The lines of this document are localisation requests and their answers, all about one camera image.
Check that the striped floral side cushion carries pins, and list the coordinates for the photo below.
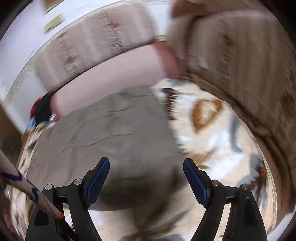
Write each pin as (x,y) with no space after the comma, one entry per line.
(249,55)

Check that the striped floral back cushion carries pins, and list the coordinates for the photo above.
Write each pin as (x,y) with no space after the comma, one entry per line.
(91,40)

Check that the pink quilted bolster cushion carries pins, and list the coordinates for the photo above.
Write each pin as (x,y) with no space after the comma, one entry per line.
(144,65)

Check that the olive quilted hooded jacket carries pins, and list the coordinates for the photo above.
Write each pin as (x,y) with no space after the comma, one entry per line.
(130,128)

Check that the pile of dark clothes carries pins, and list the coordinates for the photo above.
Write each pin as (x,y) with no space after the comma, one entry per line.
(43,110)

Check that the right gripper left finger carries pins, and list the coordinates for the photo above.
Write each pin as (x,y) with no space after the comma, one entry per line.
(79,195)

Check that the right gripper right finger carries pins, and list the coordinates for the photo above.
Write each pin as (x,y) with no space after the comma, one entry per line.
(244,220)

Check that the leaf pattern fleece blanket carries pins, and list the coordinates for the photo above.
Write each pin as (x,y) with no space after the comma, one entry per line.
(207,130)

